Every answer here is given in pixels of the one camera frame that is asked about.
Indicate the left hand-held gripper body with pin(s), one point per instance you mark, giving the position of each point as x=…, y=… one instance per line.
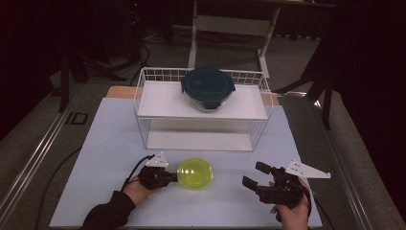
x=154, y=177

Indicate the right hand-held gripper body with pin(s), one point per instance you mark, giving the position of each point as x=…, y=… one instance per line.
x=284, y=190

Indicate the translucent green plastic bowl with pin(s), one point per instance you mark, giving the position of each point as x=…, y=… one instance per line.
x=195, y=174

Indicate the round container with dark blue lid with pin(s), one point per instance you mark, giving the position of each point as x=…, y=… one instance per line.
x=207, y=84

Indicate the person's left hand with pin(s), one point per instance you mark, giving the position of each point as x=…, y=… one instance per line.
x=139, y=191

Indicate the person's right hand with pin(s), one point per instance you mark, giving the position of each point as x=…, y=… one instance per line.
x=295, y=215

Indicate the pale blue table mat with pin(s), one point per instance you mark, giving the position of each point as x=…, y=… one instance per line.
x=105, y=140

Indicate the black metal stand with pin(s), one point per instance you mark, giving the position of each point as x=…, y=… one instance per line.
x=64, y=83
x=326, y=105

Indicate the metal floor rail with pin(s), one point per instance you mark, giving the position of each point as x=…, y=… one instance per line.
x=38, y=153
x=344, y=172

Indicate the white desk frame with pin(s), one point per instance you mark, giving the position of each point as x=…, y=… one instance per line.
x=234, y=25

